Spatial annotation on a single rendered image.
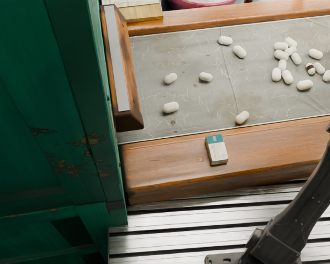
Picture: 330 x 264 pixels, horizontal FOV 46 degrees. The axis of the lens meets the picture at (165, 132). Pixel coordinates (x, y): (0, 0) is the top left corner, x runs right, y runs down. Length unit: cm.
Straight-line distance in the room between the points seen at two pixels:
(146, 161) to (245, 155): 21
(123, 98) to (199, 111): 21
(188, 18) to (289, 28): 27
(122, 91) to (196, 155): 20
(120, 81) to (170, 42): 27
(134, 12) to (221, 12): 23
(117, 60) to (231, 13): 38
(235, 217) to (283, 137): 20
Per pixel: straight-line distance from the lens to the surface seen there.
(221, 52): 100
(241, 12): 107
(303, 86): 97
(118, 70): 80
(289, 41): 105
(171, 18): 103
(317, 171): 67
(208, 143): 81
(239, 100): 93
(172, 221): 86
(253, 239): 74
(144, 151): 81
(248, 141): 85
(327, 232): 94
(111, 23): 88
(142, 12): 102
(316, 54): 105
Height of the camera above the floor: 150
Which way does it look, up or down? 62 degrees down
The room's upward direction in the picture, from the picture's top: 4 degrees clockwise
